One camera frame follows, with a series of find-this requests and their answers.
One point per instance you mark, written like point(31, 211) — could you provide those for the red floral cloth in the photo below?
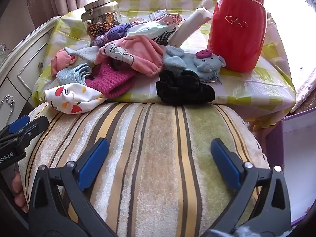
point(170, 18)

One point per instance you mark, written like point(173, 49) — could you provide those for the person's left hand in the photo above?
point(19, 197)

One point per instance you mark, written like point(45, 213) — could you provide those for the yellow checked plastic tablecloth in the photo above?
point(246, 86)

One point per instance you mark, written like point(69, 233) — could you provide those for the glass jar with metal lid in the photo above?
point(98, 17)

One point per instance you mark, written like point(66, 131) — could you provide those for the pale green wipes pack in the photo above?
point(148, 28)

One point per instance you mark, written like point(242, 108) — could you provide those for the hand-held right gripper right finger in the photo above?
point(226, 160)

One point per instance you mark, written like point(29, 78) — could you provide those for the light blue towel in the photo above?
point(71, 75)

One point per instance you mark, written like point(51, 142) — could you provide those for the white cabinet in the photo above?
point(24, 66)

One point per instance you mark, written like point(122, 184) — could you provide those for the grey herringbone cloth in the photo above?
point(84, 53)

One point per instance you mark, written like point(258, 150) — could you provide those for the black velvet scrunchie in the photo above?
point(182, 88)

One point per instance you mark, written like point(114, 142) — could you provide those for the magenta knitted cloth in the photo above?
point(111, 81)

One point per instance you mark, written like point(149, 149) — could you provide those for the pink scrunchie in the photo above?
point(61, 59)

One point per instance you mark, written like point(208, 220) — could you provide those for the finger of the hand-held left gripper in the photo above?
point(17, 124)
point(37, 127)

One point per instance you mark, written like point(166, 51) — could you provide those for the red thermos flask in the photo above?
point(234, 29)

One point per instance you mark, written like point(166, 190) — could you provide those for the grey-blue elephant plush pouch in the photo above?
point(205, 64)

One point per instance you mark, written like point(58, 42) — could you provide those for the purple knitted cloth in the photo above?
point(116, 33)

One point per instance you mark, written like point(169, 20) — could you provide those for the pink fleece cloth elephant print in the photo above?
point(143, 51)

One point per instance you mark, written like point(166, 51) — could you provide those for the black and white checked cloth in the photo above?
point(164, 38)

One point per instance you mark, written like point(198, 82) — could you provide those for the white cloth with red print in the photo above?
point(74, 96)

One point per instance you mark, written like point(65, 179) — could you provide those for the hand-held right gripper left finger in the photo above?
point(93, 158)

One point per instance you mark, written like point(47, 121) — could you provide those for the white tube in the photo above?
point(187, 27)

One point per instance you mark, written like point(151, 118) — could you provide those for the purple storage box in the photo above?
point(276, 138)

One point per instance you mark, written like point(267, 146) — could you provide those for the striped towel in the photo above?
point(153, 165)

